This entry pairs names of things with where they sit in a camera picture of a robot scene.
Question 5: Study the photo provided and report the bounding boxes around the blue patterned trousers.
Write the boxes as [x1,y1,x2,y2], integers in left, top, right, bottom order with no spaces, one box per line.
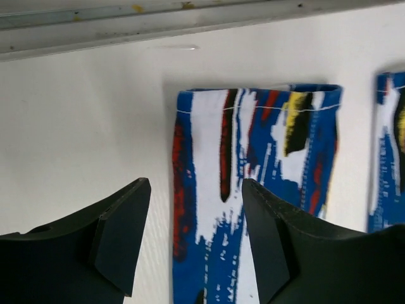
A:
[172,72,404,303]

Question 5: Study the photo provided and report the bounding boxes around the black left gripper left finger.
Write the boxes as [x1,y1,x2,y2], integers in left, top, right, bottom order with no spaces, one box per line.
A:
[1,178,151,303]

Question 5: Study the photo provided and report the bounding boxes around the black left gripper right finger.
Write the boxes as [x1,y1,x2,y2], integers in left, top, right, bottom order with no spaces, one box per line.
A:
[242,179,404,303]

